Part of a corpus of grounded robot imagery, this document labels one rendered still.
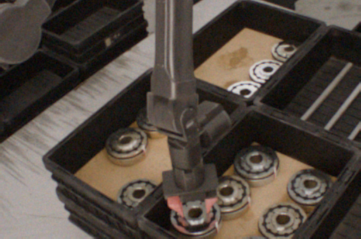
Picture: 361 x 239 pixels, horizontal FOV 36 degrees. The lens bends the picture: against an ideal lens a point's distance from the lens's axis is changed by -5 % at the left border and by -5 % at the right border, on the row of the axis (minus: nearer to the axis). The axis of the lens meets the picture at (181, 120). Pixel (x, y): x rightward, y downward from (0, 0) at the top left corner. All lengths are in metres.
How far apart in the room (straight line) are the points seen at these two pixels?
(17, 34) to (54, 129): 1.03
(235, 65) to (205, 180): 0.60
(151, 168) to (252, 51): 0.51
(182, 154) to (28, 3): 0.41
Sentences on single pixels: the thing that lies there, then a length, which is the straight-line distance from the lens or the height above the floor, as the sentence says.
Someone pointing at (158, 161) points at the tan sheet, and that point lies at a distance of 1.38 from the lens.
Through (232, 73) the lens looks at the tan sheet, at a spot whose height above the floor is 0.83.
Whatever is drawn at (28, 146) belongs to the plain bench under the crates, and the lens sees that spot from 1.74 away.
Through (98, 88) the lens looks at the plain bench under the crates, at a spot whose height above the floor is 0.70.
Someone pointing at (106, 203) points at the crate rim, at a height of 0.93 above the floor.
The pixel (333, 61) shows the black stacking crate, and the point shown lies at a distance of 1.64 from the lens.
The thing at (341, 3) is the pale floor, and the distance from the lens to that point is 3.56.
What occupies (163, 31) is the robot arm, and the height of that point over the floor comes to 1.29.
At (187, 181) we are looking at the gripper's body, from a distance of 1.06.
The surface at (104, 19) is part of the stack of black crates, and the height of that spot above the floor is 0.49.
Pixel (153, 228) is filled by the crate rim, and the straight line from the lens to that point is 1.12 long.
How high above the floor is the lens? 1.79
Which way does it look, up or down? 41 degrees down
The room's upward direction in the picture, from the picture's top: 10 degrees counter-clockwise
